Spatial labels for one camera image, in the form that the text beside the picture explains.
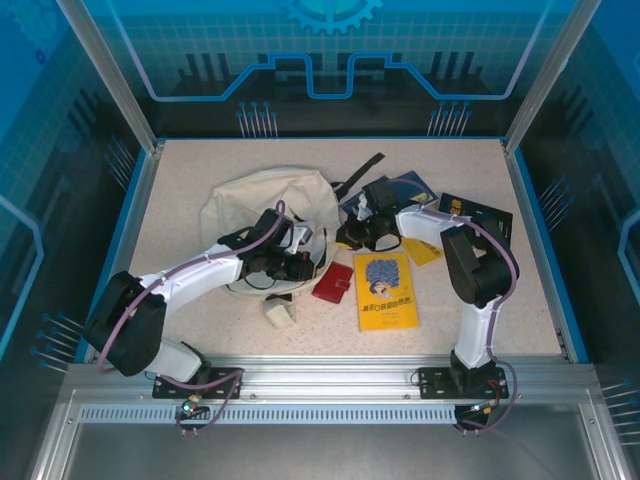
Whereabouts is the dark blue paperback book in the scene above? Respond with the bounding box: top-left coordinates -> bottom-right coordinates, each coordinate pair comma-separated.
338,192 -> 366,217

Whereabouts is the red wallet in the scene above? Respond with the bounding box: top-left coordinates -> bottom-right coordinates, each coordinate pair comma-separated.
311,261 -> 355,304

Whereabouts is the large yellow paperback book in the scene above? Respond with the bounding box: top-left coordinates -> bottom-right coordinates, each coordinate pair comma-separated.
352,251 -> 422,333

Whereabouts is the black book with gold title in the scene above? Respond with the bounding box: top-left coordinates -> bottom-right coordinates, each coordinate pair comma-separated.
437,192 -> 515,249

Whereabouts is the cream canvas backpack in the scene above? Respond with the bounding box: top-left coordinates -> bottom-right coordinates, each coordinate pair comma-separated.
199,152 -> 387,330

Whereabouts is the blue printed back panel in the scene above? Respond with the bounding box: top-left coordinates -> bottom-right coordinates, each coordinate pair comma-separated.
82,0 -> 571,139

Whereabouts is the blue printed panel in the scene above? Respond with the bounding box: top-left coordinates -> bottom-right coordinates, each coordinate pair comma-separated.
0,0 -> 151,480
82,0 -> 571,139
519,0 -> 640,480

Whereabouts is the grey metal front tray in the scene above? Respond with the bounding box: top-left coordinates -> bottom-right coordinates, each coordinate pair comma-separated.
29,389 -> 621,480

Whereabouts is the blue printed right side panel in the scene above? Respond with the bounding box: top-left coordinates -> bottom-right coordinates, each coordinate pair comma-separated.
519,0 -> 640,480

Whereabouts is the blue printed left side panel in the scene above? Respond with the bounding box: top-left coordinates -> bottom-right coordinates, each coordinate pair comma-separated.
0,0 -> 151,480

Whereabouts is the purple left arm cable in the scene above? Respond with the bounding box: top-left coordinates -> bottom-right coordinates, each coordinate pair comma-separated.
97,199 -> 287,439

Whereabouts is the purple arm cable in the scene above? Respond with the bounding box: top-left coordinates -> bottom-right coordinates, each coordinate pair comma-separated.
97,199 -> 287,439
387,177 -> 521,436

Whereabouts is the aluminium front frame rail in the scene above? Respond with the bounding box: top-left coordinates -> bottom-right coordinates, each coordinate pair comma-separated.
64,353 -> 601,407

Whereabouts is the right table side rail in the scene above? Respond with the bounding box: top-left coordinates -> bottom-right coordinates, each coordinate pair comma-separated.
502,139 -> 590,364

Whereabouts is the table side rail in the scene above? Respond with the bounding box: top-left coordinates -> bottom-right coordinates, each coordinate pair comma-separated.
502,139 -> 590,364
82,142 -> 166,364

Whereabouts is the slotted grey cable duct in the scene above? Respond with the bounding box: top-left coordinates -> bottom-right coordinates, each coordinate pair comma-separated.
78,404 -> 459,426

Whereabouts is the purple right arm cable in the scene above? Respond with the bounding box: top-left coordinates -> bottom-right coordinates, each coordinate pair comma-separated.
387,177 -> 521,436

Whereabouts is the left table side rail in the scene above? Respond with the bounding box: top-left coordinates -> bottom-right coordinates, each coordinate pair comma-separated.
82,142 -> 166,364

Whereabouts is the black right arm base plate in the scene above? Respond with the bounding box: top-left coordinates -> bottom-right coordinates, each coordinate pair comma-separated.
417,366 -> 511,401

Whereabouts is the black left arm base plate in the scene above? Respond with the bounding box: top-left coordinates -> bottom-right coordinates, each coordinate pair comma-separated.
152,367 -> 245,401

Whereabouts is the aluminium right frame post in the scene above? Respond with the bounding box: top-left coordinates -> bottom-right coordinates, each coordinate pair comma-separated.
502,0 -> 604,154

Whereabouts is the aluminium frame post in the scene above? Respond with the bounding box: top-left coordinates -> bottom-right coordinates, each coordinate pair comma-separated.
54,0 -> 166,156
502,0 -> 604,154

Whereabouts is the aluminium left frame post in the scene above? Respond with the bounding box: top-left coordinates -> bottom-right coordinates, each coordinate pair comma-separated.
54,0 -> 166,156

